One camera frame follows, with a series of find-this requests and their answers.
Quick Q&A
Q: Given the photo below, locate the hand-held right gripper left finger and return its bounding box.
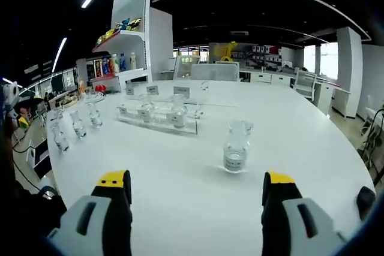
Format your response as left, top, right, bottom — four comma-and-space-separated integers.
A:
47, 169, 133, 256

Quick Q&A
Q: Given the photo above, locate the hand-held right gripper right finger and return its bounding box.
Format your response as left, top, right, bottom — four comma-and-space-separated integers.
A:
260, 171, 347, 256

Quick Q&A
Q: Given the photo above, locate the clear acrylic reagent rack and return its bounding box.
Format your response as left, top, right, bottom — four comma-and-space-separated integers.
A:
116, 80, 211, 138

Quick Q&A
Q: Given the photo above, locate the person's left hand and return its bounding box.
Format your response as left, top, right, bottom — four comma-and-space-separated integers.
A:
0, 117, 15, 149

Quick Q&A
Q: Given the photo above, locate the white box with black inside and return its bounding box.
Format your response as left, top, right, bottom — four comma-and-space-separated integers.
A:
26, 138, 51, 182

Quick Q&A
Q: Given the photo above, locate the basket of bread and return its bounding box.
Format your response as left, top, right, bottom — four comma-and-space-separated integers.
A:
59, 95, 82, 109

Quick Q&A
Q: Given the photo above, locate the short ceiling light strip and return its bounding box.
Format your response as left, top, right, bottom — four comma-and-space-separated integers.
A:
50, 36, 68, 74

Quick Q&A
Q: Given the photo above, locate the black puck-shaped object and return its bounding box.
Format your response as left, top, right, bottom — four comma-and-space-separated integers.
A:
356, 186, 377, 221

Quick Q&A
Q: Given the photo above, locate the row of colourful snack bags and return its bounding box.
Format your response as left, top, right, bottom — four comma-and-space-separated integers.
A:
95, 17, 142, 46

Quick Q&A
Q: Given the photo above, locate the white display shelf unit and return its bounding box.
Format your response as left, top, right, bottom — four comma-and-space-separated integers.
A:
91, 0, 154, 92

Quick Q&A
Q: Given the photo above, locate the white mesh office chair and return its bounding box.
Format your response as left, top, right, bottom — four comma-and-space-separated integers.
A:
292, 69, 318, 101
214, 61, 241, 82
173, 55, 201, 80
190, 63, 217, 82

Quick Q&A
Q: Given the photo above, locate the white tall cabinet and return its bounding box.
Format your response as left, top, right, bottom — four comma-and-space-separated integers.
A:
149, 7, 174, 83

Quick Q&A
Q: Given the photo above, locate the white office desk with drawers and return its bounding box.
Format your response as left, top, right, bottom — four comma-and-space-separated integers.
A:
239, 66, 352, 119

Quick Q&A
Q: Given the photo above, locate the far shelf of small boxes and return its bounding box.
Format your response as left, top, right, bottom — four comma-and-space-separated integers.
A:
236, 43, 283, 68

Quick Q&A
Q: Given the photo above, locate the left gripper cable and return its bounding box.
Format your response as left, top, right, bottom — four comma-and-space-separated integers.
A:
11, 144, 61, 201

